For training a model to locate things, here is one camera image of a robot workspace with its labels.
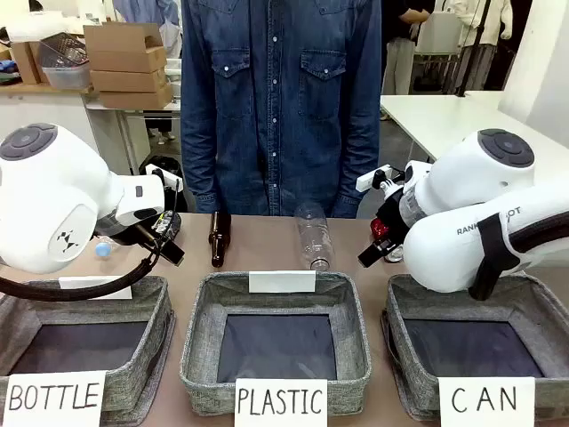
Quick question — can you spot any brown glass bottle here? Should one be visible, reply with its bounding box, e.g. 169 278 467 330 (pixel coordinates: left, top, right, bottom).
208 211 232 269

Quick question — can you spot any grey basket labelled bottle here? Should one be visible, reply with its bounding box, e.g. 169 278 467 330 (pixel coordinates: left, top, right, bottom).
0 275 177 420

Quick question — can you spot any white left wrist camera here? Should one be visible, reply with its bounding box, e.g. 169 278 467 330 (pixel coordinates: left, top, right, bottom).
145 163 184 190

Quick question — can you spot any person in denim shirt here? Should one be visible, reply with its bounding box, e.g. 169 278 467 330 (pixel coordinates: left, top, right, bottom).
180 0 383 220

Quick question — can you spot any crushed red can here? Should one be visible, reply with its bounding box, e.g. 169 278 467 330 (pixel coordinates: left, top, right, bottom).
370 216 391 240

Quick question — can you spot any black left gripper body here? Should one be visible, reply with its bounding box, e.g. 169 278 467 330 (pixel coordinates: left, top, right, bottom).
134 211 186 269

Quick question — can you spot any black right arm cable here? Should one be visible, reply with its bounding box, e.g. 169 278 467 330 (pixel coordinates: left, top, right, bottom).
468 212 569 302

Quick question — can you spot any blank white card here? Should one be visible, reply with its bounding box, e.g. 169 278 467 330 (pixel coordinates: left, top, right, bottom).
58 275 134 302
248 270 317 294

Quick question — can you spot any paper label reading plastic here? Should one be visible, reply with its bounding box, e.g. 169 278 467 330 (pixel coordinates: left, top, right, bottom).
234 377 329 427

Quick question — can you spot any large clear plastic bottle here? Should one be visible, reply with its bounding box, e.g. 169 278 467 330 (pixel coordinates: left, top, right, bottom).
293 202 337 272

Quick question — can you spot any person's left forearm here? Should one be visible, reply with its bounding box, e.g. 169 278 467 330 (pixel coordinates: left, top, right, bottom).
331 110 383 220

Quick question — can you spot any bystander in blue shirt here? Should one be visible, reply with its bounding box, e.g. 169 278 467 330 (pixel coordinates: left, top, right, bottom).
112 0 184 146

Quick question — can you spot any small cardboard box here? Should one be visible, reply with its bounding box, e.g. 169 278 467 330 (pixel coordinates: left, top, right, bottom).
10 39 50 85

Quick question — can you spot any clear plastic storage bin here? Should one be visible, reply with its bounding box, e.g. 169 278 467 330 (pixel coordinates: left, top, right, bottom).
38 32 92 91

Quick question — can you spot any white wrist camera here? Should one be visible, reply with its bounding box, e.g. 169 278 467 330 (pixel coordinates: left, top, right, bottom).
145 163 184 190
357 165 406 193

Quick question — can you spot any open cardboard box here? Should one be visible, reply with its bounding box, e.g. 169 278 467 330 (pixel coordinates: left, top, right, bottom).
83 22 168 74

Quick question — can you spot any grey basket labelled plastic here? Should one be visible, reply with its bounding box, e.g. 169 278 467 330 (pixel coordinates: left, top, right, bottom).
179 270 373 417

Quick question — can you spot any small blue-capped plastic bottle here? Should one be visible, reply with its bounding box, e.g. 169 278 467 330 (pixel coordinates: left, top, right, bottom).
94 235 124 259

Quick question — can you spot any person's right forearm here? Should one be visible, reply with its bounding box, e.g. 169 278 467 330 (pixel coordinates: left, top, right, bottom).
180 110 221 214

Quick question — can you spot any black stand pole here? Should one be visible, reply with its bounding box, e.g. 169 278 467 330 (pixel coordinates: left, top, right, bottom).
454 0 493 97

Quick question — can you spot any paper label reading bottle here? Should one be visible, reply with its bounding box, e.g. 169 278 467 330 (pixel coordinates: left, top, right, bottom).
0 370 108 427

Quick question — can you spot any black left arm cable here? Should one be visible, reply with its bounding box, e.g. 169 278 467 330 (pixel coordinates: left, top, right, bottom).
0 242 164 302

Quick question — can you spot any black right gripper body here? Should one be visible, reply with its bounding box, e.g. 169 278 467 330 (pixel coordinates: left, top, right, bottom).
357 191 411 269

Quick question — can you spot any flat cardboard box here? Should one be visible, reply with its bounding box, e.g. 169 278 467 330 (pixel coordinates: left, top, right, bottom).
98 84 174 110
90 66 170 93

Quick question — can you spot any black bag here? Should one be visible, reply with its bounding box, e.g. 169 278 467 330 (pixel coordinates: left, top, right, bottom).
139 155 197 214

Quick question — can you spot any white side table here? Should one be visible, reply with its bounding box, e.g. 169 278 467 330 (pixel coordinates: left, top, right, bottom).
85 100 183 175

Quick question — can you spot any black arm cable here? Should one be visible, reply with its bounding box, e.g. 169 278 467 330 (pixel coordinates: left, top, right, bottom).
468 212 569 302
0 242 164 302

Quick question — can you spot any paper label reading can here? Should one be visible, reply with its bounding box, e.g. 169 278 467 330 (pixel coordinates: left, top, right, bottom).
437 376 537 427

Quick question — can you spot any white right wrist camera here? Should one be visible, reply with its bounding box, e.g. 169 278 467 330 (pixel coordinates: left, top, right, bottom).
357 165 406 193

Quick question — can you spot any figure in white jacket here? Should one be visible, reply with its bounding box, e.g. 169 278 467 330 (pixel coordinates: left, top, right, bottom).
447 0 513 93

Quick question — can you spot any white box appliance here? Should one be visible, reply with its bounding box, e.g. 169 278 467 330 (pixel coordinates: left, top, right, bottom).
414 12 463 55

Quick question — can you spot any large white table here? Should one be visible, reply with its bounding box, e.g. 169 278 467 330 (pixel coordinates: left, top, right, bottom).
380 90 569 179

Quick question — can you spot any bystander in beige trousers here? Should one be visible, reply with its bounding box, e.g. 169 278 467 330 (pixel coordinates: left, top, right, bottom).
381 0 435 96

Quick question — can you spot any grey basket labelled can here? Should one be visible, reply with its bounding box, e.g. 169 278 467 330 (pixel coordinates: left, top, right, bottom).
381 271 569 422

